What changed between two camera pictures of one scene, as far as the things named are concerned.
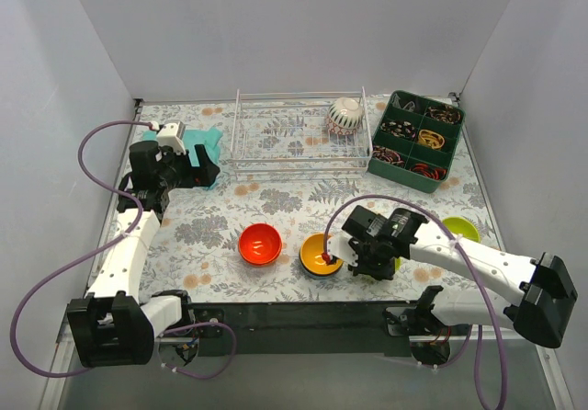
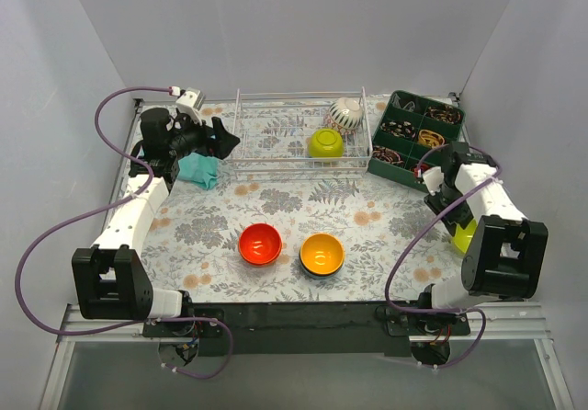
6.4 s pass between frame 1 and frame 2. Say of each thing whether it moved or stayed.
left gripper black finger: moved
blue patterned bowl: moved
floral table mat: stayed
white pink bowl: stayed
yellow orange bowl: stayed
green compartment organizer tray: stayed
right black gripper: moved
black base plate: stayed
